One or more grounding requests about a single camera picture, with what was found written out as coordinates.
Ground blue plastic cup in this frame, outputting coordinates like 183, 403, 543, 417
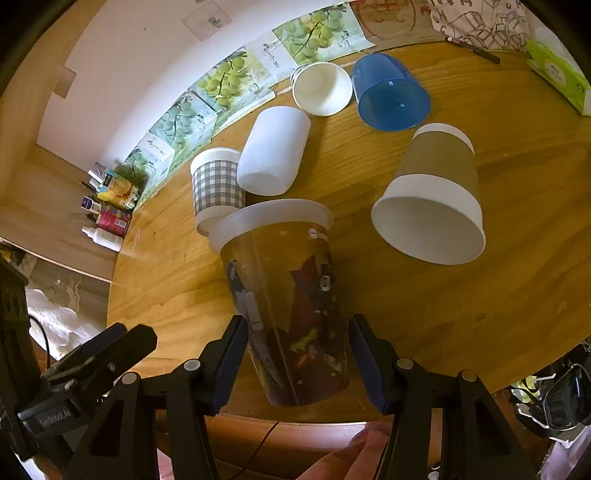
352, 53, 431, 132

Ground white paper cup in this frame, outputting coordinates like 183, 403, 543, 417
290, 62, 353, 117

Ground brown cardboard sheet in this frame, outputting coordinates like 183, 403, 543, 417
349, 0, 443, 45

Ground right hand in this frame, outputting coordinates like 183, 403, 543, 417
297, 424, 390, 480

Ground white cloth on left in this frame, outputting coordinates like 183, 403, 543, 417
18, 257, 112, 361

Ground white frosted plastic cup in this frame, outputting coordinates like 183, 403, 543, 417
238, 106, 311, 196

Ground green grape paper sheet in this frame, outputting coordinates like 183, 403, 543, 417
115, 3, 373, 205

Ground wooden bookshelf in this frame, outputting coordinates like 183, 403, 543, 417
1, 1, 116, 282

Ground green tissue pack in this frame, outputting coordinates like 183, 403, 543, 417
526, 40, 590, 117

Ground white spray bottle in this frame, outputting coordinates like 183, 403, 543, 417
82, 227, 123, 252

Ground grey checkered paper cup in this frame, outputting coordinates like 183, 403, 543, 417
189, 147, 245, 237

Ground brown sleeved paper cup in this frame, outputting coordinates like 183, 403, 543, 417
372, 123, 486, 265

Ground red can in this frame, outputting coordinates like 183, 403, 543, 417
81, 196, 131, 238

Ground brown printed plastic cup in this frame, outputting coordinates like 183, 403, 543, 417
208, 199, 349, 407

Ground dark pen on table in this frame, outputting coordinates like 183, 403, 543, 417
446, 36, 501, 65

